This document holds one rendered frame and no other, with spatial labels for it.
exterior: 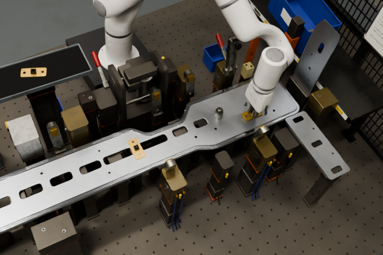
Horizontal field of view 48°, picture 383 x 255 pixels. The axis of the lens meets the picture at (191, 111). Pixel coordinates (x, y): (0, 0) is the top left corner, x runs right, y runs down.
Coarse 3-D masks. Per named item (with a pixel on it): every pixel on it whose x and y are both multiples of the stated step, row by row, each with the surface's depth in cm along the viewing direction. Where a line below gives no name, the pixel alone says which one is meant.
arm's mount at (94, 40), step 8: (88, 32) 210; (96, 32) 210; (104, 32) 211; (72, 40) 206; (80, 40) 206; (88, 40) 207; (96, 40) 208; (104, 40) 208; (136, 40) 211; (88, 48) 204; (96, 48) 205; (136, 48) 208; (144, 48) 209; (88, 56) 201; (144, 56) 206; (96, 72) 196; (104, 72) 197; (88, 80) 198; (96, 80) 194; (96, 88) 194
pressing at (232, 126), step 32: (224, 96) 171; (288, 96) 174; (128, 128) 158; (160, 128) 159; (192, 128) 161; (224, 128) 163; (256, 128) 164; (64, 160) 149; (96, 160) 150; (128, 160) 151; (160, 160) 152; (0, 192) 140; (64, 192) 142; (96, 192) 144; (0, 224) 134
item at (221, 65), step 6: (222, 66) 173; (216, 72) 176; (222, 72) 171; (216, 78) 178; (222, 78) 173; (228, 78) 174; (216, 84) 181; (222, 84) 176; (228, 84) 178; (216, 90) 184
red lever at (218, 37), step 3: (216, 36) 170; (219, 36) 169; (219, 39) 169; (219, 42) 169; (222, 42) 170; (219, 45) 170; (222, 45) 169; (222, 48) 170; (222, 51) 170; (225, 51) 170; (222, 54) 171; (225, 54) 170; (225, 57) 170; (225, 60) 170; (231, 69) 170
